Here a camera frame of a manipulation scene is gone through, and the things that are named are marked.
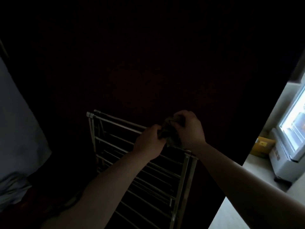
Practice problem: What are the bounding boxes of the person's left hand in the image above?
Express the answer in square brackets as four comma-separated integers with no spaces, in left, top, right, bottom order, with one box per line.
[132,124,167,161]

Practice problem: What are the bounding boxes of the person's right hand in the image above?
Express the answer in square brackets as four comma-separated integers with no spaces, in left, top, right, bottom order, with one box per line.
[173,110,207,150]

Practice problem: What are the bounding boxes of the grey cleaning cloth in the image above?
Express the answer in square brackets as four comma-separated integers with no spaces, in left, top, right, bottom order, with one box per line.
[157,116,187,149]

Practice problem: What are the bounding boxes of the person's right forearm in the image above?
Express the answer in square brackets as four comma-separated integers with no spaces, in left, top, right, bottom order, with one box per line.
[193,142,305,229]

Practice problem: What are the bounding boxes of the person's left forearm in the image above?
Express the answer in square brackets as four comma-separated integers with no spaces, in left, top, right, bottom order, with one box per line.
[40,150,153,229]

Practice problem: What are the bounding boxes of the metal drying rack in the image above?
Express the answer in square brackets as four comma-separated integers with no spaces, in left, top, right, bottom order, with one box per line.
[86,109,199,229]

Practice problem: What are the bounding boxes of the white chest freezer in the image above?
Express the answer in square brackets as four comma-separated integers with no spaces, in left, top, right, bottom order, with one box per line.
[268,73,305,184]

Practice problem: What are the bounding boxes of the white hanging sheet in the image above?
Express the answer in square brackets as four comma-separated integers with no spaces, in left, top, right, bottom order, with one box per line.
[0,54,52,212]

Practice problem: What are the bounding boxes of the dark wooden door frame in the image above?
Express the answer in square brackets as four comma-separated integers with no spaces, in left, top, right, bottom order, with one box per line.
[207,45,305,229]

